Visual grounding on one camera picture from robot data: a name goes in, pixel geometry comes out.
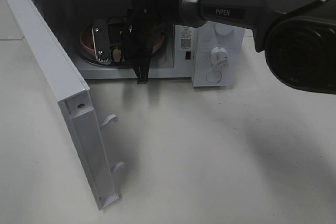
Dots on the white microwave oven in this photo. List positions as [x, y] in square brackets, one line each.
[185, 55]

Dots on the white microwave door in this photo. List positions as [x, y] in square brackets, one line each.
[73, 97]

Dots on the pink round plate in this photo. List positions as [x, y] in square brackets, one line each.
[86, 41]

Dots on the white bread sandwich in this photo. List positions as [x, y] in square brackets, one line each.
[115, 29]

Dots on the round microwave door button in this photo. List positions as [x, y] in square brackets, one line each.
[214, 77]

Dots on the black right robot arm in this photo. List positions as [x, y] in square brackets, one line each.
[296, 36]

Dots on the white microwave knob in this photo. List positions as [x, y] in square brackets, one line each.
[218, 56]
[222, 29]

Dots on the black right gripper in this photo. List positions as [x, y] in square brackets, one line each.
[141, 29]

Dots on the glass microwave turntable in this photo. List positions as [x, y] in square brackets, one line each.
[122, 63]

